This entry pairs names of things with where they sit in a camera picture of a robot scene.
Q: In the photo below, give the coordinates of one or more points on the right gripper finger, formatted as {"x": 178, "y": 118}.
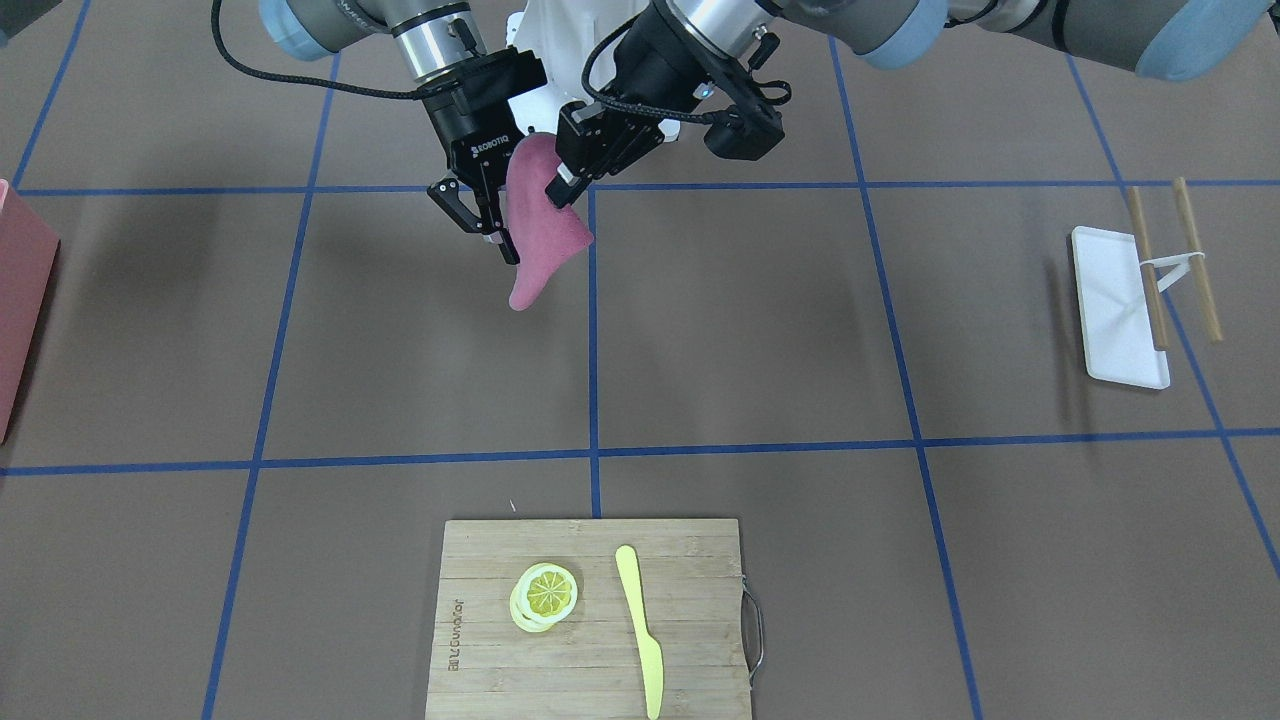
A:
{"x": 446, "y": 194}
{"x": 489, "y": 204}

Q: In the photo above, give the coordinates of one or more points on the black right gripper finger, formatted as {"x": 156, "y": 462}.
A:
{"x": 567, "y": 185}

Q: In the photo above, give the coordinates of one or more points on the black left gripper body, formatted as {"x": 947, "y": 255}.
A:
{"x": 648, "y": 78}

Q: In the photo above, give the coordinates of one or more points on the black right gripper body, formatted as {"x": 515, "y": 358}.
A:
{"x": 468, "y": 133}

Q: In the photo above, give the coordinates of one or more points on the pink wiping cloth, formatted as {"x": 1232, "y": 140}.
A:
{"x": 545, "y": 237}

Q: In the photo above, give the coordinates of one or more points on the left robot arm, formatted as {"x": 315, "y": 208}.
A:
{"x": 1170, "y": 40}

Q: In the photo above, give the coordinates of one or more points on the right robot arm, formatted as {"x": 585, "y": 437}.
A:
{"x": 430, "y": 35}

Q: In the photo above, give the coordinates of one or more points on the lemon slice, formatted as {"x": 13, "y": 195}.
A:
{"x": 543, "y": 596}

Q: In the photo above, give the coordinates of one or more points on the bamboo cutting board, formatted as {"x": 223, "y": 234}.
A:
{"x": 587, "y": 666}

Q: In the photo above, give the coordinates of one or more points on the pink plastic bin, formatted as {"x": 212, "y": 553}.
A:
{"x": 29, "y": 246}

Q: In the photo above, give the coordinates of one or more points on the yellow plastic knife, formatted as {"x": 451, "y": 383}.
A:
{"x": 648, "y": 648}

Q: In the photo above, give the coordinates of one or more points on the white towel rack tray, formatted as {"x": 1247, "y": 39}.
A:
{"x": 1116, "y": 327}

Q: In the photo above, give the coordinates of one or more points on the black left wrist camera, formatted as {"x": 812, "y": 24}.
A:
{"x": 751, "y": 125}

